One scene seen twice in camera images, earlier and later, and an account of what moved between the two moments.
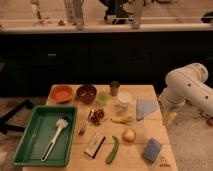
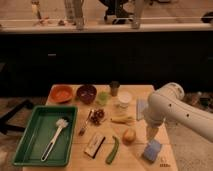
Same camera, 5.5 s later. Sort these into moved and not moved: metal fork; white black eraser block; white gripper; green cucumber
Moved: white gripper
Not moved: green cucumber; white black eraser block; metal fork
